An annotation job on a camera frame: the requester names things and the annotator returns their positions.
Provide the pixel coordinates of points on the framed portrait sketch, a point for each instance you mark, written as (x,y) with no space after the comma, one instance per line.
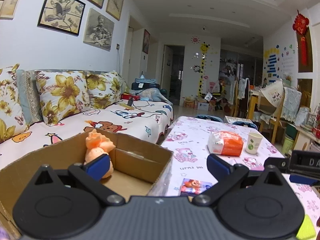
(98,30)

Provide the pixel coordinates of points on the wooden chair with covers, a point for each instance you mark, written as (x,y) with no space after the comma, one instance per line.
(278,102)

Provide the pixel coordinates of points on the floral sofa cushion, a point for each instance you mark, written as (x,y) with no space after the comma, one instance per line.
(105,89)
(20,103)
(62,94)

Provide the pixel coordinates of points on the red chinese knot ornament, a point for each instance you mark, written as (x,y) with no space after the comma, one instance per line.
(300,26)

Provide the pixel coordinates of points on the white paper cup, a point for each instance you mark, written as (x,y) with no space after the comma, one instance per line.
(253,142)

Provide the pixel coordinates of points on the cardboard box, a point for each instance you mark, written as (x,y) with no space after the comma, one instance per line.
(138,166)

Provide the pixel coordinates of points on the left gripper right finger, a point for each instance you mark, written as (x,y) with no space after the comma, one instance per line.
(229,177)

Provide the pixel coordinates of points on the orange white tissue pack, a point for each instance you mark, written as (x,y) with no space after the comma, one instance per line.
(225,143)

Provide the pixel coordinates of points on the blue pocket tissue pack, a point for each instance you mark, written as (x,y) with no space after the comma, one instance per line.
(192,188)

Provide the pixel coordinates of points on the orange knitted cloth ball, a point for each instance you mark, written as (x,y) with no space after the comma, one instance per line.
(97,147)

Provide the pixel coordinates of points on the green scrubbing cloth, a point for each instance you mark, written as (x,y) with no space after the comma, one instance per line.
(307,230)

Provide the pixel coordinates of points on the sofa with cartoon cover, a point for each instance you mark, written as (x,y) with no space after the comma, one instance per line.
(147,119)

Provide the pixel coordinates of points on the framed bird picture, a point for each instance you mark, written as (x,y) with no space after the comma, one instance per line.
(62,15)

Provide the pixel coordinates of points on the giraffe height wall sticker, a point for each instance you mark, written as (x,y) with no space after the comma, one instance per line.
(204,50)

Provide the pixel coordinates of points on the pink cartoon tablecloth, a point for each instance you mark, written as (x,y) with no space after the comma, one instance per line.
(191,140)

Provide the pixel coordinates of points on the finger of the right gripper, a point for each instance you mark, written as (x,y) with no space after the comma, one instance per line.
(307,179)

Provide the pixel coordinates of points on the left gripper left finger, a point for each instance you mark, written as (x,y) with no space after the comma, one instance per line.
(89,175)

